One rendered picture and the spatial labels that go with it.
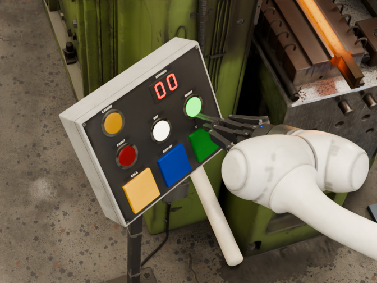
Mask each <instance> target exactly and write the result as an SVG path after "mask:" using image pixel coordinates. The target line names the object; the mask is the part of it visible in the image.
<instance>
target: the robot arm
mask: <svg viewBox="0 0 377 283"><path fill-rule="evenodd" d="M194 118H195V121H196V124H197V126H198V127H199V128H202V129H204V130H205V131H207V132H209V135H210V138H211V141H212V142H213V143H215V144H216V145H218V146H219V147H221V148H222V149H223V150H225V151H226V152H227V155H226V156H225V158H224V160H223V163H222V179H223V181H224V184H225V186H226V188H227V189H228V190H229V191H230V192H231V193H233V194H234V195H236V196H238V197H240V198H242V199H246V200H252V201H253V202H255V203H258V204H261V205H263V206H265V207H267V208H269V209H271V210H272V211H274V212H275V213H286V212H289V213H292V214H293V215H295V216H297V217H298V218H299V219H301V220H303V222H305V223H307V224H308V225H309V226H311V227H313V228H314V229H316V230H317V231H319V232H320V233H322V234H324V235H326V236H327V237H329V238H331V239H333V240H335V241H337V242H339V243H341V244H343V245H345V246H347V247H349V248H351V249H353V250H355V251H357V252H359V253H361V254H363V255H365V256H367V257H369V258H371V259H374V260H376V261H377V223H375V222H373V221H370V220H368V219H366V218H364V217H361V216H359V215H357V214H355V213H353V212H351V211H349V210H347V209H345V208H343V207H341V206H339V205H338V204H336V203H335V202H333V201H332V200H331V199H329V198H328V197H327V196H326V195H325V194H324V193H323V192H322V191H325V190H327V191H332V192H336V193H344V192H351V191H356V190H358V189H359V188H360V187H361V186H362V184H363V183H364V181H365V180H366V177H367V174H368V171H369V159H368V155H367V153H366V152H365V151H364V150H363V149H362V148H360V147H359V146H358V145H356V144H355V143H353V142H351V141H349V140H347V139H345V138H342V137H340V136H337V135H334V134H330V133H326V132H323V131H317V130H303V129H299V128H295V127H292V126H288V125H284V124H280V125H277V126H275V125H272V124H270V122H269V117H268V116H260V117H256V116H244V115H233V114H231V115H228V118H217V117H210V116H207V115H203V114H200V113H198V114H197V115H196V116H194ZM235 120H236V121H235ZM230 141H231V142H230ZM233 142H235V143H236V145H235V144H233Z"/></svg>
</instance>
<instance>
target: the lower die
mask: <svg viewBox="0 0 377 283"><path fill-rule="evenodd" d="M314 2H315V3H316V5H317V7H318V8H319V10H320V11H321V13H322V14H323V16H324V17H325V19H326V21H327V22H328V24H329V25H330V27H331V28H332V30H333V31H334V33H335V35H336V36H337V38H338V39H339V41H340V42H341V44H342V45H343V47H344V49H345V50H346V51H351V52H352V53H353V55H352V57H353V59H354V60H355V62H356V63H357V65H358V67H359V66H360V63H361V61H362V58H363V56H364V54H365V50H364V49H363V47H362V46H361V44H360V43H359V42H358V43H357V44H356V45H354V43H355V41H356V40H357V38H356V37H355V35H354V34H353V32H352V31H351V30H350V31H349V33H346V31H347V30H348V29H349V26H348V25H347V23H346V22H345V20H344V19H342V20H341V21H339V19H340V17H341V14H340V13H339V11H338V10H337V8H336V7H335V8H334V10H331V9H332V7H333V6H334V4H333V2H332V1H331V0H314ZM269 7H273V8H275V14H274V15H273V10H268V11H267V12H266V13H265V15H264V20H263V25H262V27H263V28H262V29H263V32H264V33H265V35H267V32H268V28H269V24H270V23H271V22H272V21H273V20H275V19H281V20H282V26H281V27H279V24H280V22H279V21H276V22H274V23H273V24H272V26H271V29H270V34H269V42H270V44H271V45H272V47H274V42H275V38H276V36H277V34H278V33H280V32H281V31H285V30H286V31H288V32H289V37H288V38H286V36H287V33H283V34H281V35H280V36H279V37H278V41H277V45H276V48H275V52H276V54H277V56H278V58H279V60H280V59H281V55H282V51H283V48H284V46H285V45H287V44H288V43H295V44H296V45H297V47H296V50H295V51H294V50H293V48H294V45H290V46H288V47H287V48H286V50H285V53H284V56H283V61H282V62H283V63H282V64H283V67H284V68H285V70H286V72H287V74H288V76H289V77H290V79H291V80H292V82H293V84H294V86H296V85H301V84H305V83H309V82H313V81H317V80H321V79H326V78H329V77H333V76H338V75H341V73H340V71H339V70H338V68H337V66H333V64H332V62H333V58H334V54H333V52H332V51H331V50H330V48H329V46H328V45H327V43H326V41H325V40H324V38H323V37H322V35H321V33H320V32H319V30H318V29H317V27H316V26H315V24H314V22H313V21H312V19H311V17H310V16H309V14H308V13H307V11H306V10H305V8H304V6H303V5H302V3H301V2H300V0H269V3H268V4H266V0H262V3H261V8H260V13H259V18H258V23H259V24H260V22H261V17H262V14H263V11H264V10H265V9H267V8H269ZM321 76H322V78H321V79H320V78H319V77H321Z"/></svg>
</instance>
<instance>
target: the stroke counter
mask: <svg viewBox="0 0 377 283"><path fill-rule="evenodd" d="M170 76H173V79H174V80H173V81H171V82H169V80H168V78H169V77H170ZM167 81H168V84H169V87H170V90H174V89H175V88H176V86H177V82H176V80H175V77H174V74H170V75H169V76H167ZM173 82H175V84H176V86H175V87H174V88H171V85H170V84H171V83H173ZM159 84H161V86H162V88H161V89H160V90H159V91H158V90H157V86H158V85H159ZM163 88H164V87H163V84H162V82H159V83H157V84H156V85H155V90H156V92H158V93H157V95H158V98H163V97H164V96H165V94H166V93H165V90H164V89H163ZM162 90H163V91H164V95H162V96H161V97H160V96H159V92H160V91H162Z"/></svg>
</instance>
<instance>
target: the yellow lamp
mask: <svg viewBox="0 0 377 283"><path fill-rule="evenodd" d="M104 127H105V129H106V131H107V132H108V133H110V134H115V133H117V132H118V131H119V130H120V128H121V127H122V117H121V116H120V114H118V113H111V114H110V115H108V117H107V118H106V119H105V123H104Z"/></svg>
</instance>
